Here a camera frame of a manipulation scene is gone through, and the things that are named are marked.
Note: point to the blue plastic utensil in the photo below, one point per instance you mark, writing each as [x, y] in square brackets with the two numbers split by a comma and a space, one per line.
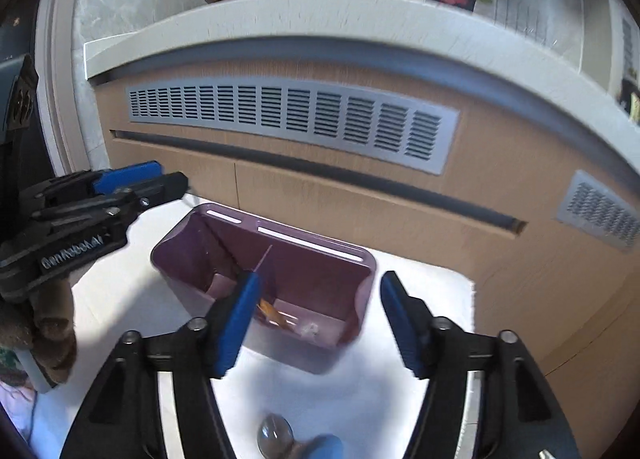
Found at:
[325, 446]

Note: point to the purple utensil holder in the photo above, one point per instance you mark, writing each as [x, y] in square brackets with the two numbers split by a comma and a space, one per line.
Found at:
[310, 274]

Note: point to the metal spoon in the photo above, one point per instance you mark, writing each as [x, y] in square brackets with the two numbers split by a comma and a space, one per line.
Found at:
[274, 431]

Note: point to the person's left hand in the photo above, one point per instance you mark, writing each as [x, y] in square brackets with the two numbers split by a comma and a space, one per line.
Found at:
[52, 334]

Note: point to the white table cloth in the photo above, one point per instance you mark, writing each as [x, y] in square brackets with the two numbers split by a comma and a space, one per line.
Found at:
[125, 299]

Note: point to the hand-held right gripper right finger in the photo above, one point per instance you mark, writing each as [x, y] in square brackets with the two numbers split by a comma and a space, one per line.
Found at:
[400, 324]

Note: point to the short silver vent grille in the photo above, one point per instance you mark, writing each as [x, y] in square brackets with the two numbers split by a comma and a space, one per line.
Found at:
[600, 211]

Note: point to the black refrigerator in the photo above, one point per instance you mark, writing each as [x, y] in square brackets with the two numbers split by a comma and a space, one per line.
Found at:
[15, 39]

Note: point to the long silver vent grille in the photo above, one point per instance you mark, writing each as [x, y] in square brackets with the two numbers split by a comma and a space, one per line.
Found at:
[300, 109]

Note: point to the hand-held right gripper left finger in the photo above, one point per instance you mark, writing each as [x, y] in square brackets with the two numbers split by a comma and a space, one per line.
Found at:
[240, 319]

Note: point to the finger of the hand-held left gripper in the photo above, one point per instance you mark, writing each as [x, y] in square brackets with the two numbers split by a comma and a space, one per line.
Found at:
[165, 186]
[127, 174]

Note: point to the wooden chopstick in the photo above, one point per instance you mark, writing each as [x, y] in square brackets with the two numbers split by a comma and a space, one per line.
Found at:
[272, 313]

